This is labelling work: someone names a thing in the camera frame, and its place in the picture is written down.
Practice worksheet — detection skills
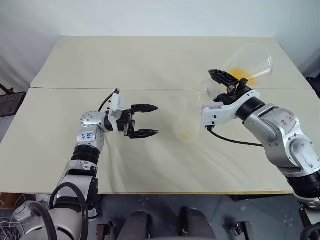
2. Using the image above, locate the dark grey rounded shape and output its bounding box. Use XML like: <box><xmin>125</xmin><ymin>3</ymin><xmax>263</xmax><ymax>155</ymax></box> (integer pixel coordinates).
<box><xmin>116</xmin><ymin>210</ymin><xmax>154</xmax><ymax>240</ymax></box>
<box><xmin>179</xmin><ymin>206</ymin><xmax>216</xmax><ymax>240</ymax></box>

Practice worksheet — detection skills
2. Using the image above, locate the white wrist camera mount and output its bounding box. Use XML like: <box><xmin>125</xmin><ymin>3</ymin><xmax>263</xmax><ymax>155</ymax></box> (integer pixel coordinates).
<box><xmin>201</xmin><ymin>90</ymin><xmax>261</xmax><ymax>129</ymax></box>
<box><xmin>107</xmin><ymin>92</ymin><xmax>125</xmax><ymax>133</ymax></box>

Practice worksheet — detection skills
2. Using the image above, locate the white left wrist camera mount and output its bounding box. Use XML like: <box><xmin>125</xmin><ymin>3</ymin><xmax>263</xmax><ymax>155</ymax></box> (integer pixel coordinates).
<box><xmin>107</xmin><ymin>92</ymin><xmax>125</xmax><ymax>133</ymax></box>

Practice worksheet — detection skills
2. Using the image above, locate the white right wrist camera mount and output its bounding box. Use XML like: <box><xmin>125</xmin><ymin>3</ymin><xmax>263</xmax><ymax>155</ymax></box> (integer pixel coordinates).
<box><xmin>201</xmin><ymin>90</ymin><xmax>261</xmax><ymax>129</ymax></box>

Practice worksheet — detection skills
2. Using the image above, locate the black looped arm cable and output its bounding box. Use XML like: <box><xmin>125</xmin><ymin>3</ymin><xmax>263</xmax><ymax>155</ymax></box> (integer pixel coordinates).
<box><xmin>48</xmin><ymin>181</ymin><xmax>101</xmax><ymax>221</ymax></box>

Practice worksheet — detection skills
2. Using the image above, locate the dark brown floor bracket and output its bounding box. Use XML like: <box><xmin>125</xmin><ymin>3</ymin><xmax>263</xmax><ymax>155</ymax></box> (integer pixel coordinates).
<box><xmin>95</xmin><ymin>219</ymin><xmax>118</xmax><ymax>240</ymax></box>
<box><xmin>224</xmin><ymin>219</ymin><xmax>254</xmax><ymax>240</ymax></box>

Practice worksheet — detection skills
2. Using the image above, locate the thick black hose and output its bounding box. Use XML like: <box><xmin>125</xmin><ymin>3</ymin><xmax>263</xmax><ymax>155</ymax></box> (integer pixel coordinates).
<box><xmin>28</xmin><ymin>201</ymin><xmax>59</xmax><ymax>240</ymax></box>

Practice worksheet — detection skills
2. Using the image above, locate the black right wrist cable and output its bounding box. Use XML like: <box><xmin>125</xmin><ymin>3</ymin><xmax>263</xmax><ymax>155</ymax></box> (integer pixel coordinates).
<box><xmin>206</xmin><ymin>125</ymin><xmax>265</xmax><ymax>149</ymax></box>

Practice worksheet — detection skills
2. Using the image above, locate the large clear flask orange liquid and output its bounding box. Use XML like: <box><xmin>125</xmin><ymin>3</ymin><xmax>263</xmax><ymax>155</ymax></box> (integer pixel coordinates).
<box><xmin>196</xmin><ymin>43</ymin><xmax>275</xmax><ymax>104</ymax></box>

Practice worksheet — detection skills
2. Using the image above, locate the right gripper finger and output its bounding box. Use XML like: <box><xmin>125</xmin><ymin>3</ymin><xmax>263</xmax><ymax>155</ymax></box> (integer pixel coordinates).
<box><xmin>208</xmin><ymin>69</ymin><xmax>240</xmax><ymax>88</ymax></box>

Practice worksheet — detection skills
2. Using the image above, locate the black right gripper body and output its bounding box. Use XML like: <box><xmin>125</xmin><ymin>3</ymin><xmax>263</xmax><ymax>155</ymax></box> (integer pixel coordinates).
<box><xmin>213</xmin><ymin>78</ymin><xmax>253</xmax><ymax>103</ymax></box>

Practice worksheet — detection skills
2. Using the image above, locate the crumpled clear plastic bag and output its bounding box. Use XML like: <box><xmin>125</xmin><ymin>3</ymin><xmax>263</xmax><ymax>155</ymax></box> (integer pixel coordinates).
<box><xmin>12</xmin><ymin>193</ymin><xmax>39</xmax><ymax>224</ymax></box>

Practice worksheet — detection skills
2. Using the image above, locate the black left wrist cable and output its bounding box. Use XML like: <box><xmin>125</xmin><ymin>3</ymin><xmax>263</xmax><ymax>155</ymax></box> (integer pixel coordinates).
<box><xmin>97</xmin><ymin>88</ymin><xmax>121</xmax><ymax>113</ymax></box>

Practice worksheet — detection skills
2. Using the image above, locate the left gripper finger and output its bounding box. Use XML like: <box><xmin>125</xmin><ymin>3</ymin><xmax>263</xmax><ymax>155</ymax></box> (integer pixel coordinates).
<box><xmin>129</xmin><ymin>128</ymin><xmax>160</xmax><ymax>139</ymax></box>
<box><xmin>131</xmin><ymin>103</ymin><xmax>159</xmax><ymax>115</ymax></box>

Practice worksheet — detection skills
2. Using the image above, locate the black metal frame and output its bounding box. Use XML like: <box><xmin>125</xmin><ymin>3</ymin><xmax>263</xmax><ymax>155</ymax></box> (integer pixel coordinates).
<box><xmin>0</xmin><ymin>81</ymin><xmax>27</xmax><ymax>119</ymax></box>
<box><xmin>305</xmin><ymin>75</ymin><xmax>320</xmax><ymax>98</ymax></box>

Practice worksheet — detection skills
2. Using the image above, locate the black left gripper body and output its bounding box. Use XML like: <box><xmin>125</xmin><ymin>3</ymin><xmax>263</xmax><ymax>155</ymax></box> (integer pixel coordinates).
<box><xmin>116</xmin><ymin>108</ymin><xmax>137</xmax><ymax>138</ymax></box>

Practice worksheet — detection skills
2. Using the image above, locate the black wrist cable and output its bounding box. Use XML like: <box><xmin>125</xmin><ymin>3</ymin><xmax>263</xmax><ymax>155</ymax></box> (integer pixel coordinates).
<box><xmin>97</xmin><ymin>88</ymin><xmax>121</xmax><ymax>113</ymax></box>
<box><xmin>206</xmin><ymin>125</ymin><xmax>265</xmax><ymax>149</ymax></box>

